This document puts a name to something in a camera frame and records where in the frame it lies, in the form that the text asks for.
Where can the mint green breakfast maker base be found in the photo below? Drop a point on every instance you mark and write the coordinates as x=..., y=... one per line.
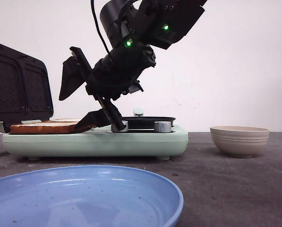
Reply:
x=99, y=142

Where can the beige ribbed bowl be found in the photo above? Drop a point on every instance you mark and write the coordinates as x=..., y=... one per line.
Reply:
x=240, y=141

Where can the blue plate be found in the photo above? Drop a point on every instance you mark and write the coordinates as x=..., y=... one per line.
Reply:
x=89, y=196

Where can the white bread slice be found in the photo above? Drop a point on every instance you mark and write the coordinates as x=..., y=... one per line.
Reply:
x=65, y=120
x=48, y=128

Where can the right silver knob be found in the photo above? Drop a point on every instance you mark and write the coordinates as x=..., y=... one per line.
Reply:
x=162, y=126

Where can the silver knob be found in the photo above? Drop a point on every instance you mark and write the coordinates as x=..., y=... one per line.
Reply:
x=162, y=126
x=126, y=129

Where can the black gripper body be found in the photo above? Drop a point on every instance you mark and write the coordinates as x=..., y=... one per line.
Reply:
x=116, y=73

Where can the black frying pan green handle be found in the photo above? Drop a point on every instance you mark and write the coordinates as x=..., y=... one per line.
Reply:
x=139, y=121

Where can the mint green sandwich maker lid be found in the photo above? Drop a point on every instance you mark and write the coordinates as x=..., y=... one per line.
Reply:
x=25, y=93

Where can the left silver knob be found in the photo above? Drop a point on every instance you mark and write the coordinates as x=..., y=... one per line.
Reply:
x=126, y=129

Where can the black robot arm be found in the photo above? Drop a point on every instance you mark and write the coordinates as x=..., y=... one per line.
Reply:
x=132, y=32

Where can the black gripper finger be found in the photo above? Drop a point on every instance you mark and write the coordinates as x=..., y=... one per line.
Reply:
x=72, y=78
x=103, y=117

